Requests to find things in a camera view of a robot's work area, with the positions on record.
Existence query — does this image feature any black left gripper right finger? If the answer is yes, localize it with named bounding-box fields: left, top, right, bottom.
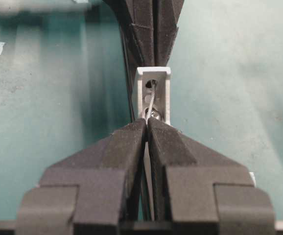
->
left=148, top=118, right=276, bottom=235

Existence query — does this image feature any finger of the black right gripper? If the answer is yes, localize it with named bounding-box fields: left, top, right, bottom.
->
left=105, top=0, right=155, bottom=67
left=155, top=0, right=184, bottom=67

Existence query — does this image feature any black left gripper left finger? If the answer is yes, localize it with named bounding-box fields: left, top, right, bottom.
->
left=16, top=118, right=146, bottom=235

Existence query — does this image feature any thin grey steel wire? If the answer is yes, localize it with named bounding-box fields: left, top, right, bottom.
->
left=141, top=82, right=158, bottom=221

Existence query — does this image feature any silver metal corner fitting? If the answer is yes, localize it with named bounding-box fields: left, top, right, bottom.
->
left=132, top=67, right=171, bottom=125

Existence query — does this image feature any lower black aluminium rail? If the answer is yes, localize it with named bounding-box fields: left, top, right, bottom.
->
left=119, top=25, right=135, bottom=122

